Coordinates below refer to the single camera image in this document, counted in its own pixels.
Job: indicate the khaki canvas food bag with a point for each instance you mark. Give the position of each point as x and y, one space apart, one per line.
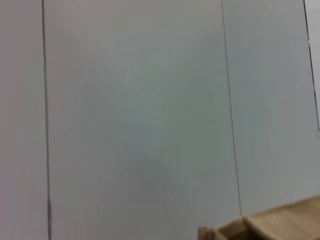
275 225

